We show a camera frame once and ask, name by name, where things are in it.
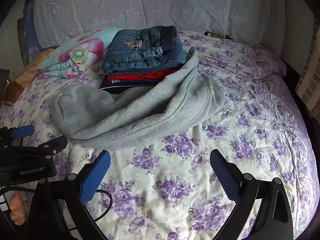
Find black cable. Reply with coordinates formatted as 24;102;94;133
67;190;113;232

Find folded dark navy garment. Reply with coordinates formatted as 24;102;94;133
99;77;162;97

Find brown orange pillow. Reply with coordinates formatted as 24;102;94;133
7;47;56;103

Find white lace cover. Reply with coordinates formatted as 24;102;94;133
34;0;287;48

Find folded floral blanket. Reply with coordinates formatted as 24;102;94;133
37;27;123;80

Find folded red garment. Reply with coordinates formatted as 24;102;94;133
108;67;177;83

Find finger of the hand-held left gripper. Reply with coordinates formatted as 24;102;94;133
0;124;35;146
31;135;68;156

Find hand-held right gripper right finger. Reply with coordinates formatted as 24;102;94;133
209;149;293;240

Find purple floral pillow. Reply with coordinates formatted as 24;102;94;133
240;42;287;81

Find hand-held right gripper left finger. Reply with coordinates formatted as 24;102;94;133
27;150;112;240

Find grey knitted sweater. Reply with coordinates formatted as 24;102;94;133
49;46;225;150

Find folded blue jeans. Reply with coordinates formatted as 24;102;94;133
101;25;187;75

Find person's left hand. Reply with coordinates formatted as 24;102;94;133
9;191;27;226

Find blue patterned cloth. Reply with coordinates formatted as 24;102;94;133
17;0;42;61

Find purple floral bedsheet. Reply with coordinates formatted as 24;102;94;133
0;29;318;240

